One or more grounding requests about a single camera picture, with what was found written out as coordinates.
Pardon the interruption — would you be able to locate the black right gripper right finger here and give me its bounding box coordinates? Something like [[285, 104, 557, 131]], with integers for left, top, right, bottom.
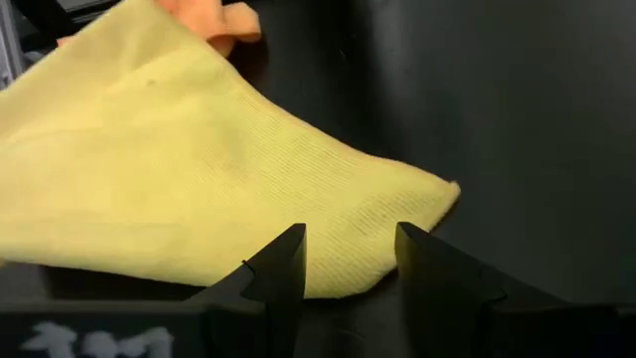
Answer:
[[395, 221, 572, 358]]

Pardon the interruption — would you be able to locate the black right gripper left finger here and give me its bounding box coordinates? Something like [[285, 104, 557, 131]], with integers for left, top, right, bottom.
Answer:
[[186, 222, 308, 358]]

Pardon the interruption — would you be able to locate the yellow microfiber towel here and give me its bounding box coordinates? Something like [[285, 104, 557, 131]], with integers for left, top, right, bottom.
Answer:
[[0, 0, 462, 300]]

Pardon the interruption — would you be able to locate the orange microfiber towel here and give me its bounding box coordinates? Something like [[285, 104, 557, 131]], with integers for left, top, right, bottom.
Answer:
[[57, 0, 262, 59]]

